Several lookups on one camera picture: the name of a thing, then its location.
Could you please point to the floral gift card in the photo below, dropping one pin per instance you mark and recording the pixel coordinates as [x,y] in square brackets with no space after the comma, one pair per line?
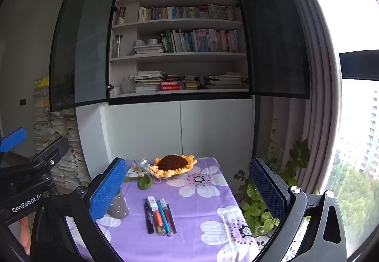
[134,173]

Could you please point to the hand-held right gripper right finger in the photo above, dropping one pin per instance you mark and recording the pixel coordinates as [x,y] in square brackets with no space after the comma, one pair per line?
[268,188]

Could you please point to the purple floral tablecloth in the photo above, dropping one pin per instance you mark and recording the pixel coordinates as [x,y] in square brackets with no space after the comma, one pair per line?
[201,205]

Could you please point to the orange pen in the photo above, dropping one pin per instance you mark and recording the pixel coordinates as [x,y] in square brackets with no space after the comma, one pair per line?
[157,219]

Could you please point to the white capped pen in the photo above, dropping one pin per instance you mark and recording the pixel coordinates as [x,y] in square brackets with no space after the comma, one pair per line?
[162,202]

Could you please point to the blue pen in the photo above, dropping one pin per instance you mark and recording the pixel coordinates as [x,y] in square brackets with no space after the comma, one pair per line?
[165,220]

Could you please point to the green potted plant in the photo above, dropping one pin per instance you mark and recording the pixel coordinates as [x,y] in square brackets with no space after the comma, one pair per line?
[254,211]

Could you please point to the small stack of yellow books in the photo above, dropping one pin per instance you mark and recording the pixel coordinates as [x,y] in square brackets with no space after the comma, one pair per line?
[190,83]

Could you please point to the person's left hand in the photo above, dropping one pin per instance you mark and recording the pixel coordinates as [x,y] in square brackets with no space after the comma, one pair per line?
[25,232]

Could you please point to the tall pile of books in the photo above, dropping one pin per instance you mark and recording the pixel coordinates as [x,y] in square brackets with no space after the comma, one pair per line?
[59,131]

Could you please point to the white bookshelf cabinet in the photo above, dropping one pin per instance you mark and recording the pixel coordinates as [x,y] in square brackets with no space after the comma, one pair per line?
[177,122]

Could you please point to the black marker pen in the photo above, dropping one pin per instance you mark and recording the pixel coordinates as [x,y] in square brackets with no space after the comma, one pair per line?
[149,220]

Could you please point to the flat stack of white books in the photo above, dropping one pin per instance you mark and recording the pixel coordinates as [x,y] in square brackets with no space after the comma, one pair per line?
[148,49]

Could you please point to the long row of upright books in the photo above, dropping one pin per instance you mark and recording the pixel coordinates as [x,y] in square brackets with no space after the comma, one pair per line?
[189,12]

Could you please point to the dark window beam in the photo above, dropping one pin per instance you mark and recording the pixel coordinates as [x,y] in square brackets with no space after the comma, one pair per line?
[359,65]

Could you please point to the white eraser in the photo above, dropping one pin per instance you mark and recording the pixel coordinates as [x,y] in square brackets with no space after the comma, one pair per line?
[152,203]

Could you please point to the wide stack of grey books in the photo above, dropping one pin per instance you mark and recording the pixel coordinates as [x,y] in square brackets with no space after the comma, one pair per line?
[225,81]

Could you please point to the yellow plush toy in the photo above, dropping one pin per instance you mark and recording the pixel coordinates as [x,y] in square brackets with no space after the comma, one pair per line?
[41,81]

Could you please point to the tall stack of pale books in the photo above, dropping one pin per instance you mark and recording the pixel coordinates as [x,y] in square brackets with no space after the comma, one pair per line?
[148,81]

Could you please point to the patterned cup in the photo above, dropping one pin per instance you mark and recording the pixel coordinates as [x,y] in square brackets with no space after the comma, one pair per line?
[122,14]

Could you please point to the glass cabinet door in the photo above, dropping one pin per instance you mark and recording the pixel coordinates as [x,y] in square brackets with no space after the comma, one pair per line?
[80,43]
[272,43]

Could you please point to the crochet sunflower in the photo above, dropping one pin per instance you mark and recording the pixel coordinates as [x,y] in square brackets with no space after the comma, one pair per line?
[173,162]

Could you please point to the row of books green spines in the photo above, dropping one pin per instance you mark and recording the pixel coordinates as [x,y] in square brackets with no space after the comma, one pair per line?
[201,41]

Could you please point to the grey polka dot pen holder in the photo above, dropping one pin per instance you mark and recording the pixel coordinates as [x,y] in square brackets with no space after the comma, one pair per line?
[120,207]

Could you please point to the green crochet stem and leaf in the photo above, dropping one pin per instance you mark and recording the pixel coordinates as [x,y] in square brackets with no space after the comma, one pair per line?
[145,183]

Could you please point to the clear plastic containers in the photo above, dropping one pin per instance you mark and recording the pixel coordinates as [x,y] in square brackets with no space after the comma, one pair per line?
[127,85]

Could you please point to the metal cylinder bottle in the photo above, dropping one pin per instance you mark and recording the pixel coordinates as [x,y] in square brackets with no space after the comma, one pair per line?
[118,44]

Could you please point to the clear ribbon bow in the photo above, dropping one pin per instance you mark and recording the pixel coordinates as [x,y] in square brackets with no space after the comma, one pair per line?
[141,165]

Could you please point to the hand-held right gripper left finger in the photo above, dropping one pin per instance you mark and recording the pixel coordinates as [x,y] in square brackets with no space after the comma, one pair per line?
[108,188]

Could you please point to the book stack with red spines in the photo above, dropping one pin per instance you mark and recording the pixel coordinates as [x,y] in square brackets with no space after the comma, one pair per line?
[171,88]

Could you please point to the dark wall switch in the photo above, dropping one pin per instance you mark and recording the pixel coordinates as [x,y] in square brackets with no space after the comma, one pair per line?
[22,102]

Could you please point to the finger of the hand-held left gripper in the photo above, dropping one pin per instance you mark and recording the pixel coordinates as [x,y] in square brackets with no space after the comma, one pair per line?
[13,139]
[53,151]

